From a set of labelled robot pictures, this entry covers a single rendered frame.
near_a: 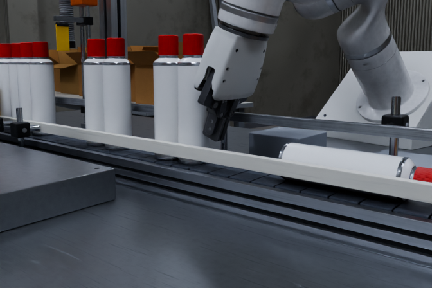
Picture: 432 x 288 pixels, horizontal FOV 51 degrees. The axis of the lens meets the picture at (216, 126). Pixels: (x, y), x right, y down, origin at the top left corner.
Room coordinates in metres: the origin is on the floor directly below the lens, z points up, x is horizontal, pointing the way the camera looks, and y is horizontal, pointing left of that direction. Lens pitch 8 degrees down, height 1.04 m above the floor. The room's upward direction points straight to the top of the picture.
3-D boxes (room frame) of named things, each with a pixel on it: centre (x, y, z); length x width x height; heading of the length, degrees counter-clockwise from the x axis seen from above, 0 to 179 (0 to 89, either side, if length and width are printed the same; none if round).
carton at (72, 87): (3.83, 1.13, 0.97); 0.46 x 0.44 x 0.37; 44
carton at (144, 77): (2.86, 0.29, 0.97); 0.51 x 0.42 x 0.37; 134
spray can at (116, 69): (0.85, 0.18, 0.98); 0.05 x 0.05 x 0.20
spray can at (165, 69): (0.77, 0.08, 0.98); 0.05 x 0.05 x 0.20
